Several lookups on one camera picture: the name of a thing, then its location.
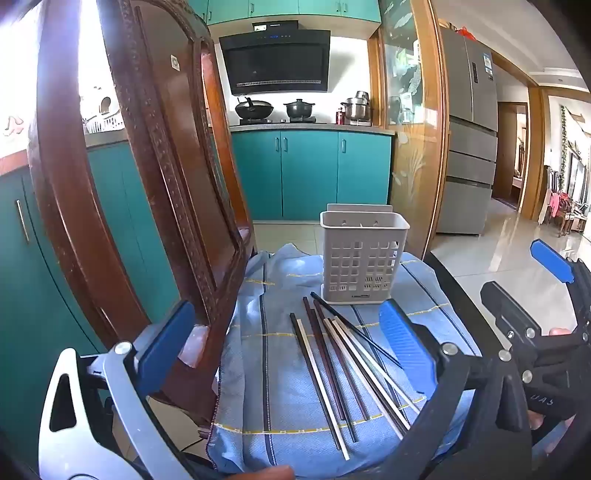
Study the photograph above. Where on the wood framed glass door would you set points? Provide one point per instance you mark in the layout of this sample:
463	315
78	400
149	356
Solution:
408	161

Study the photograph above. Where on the grey refrigerator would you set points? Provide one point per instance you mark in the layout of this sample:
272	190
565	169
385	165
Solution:
466	138

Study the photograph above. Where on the white dish rack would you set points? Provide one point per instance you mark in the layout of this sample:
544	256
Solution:
104	123

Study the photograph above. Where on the white chopstick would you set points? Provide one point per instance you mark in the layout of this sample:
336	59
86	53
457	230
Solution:
382	369
325	394
375	378
364	378

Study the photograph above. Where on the grey kitchen countertop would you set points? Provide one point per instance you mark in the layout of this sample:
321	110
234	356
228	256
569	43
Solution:
323	128

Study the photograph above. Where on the small steel pot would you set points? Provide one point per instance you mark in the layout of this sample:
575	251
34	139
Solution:
362	98

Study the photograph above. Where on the black lidded pot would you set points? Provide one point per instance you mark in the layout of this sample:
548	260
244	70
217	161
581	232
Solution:
298	110

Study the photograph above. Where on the black range hood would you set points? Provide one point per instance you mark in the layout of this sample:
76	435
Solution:
277	60

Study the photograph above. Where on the gas stove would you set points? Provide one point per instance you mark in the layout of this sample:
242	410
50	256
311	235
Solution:
277	121

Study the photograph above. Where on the dark brown chopstick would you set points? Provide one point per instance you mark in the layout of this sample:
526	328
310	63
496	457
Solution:
329	369
342	360

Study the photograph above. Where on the person's right hand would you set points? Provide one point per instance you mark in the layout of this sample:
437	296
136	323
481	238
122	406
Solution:
538	421

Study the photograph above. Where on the teal base cabinet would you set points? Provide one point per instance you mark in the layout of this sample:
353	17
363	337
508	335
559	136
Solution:
309	175

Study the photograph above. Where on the pink clothes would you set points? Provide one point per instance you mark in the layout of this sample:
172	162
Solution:
556	203

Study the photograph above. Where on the carved wooden chair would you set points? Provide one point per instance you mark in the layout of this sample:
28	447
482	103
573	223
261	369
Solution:
161	138

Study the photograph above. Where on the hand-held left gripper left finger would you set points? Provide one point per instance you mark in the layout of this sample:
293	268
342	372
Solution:
168	341

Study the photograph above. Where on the black wok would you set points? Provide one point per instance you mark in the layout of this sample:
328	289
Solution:
253	110

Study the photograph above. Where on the large steel pot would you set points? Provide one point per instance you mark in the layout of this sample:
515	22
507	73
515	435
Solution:
358	111

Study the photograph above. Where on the teal upper cabinets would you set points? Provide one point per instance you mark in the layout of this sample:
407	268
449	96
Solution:
277	9

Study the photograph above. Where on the teal side cabinet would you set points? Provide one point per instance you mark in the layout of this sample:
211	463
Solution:
129	207

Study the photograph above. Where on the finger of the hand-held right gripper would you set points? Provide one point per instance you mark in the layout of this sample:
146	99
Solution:
551	261
505	309

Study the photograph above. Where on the blue striped cloth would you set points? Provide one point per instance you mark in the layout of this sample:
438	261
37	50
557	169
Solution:
277	369

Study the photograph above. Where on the black chopstick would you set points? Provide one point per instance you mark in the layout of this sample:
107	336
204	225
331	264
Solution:
302	341
358	332

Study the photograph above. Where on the white plastic utensil holder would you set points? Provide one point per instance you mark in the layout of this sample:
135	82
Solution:
351	258

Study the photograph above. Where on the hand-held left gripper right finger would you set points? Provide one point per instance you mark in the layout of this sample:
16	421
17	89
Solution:
408	344

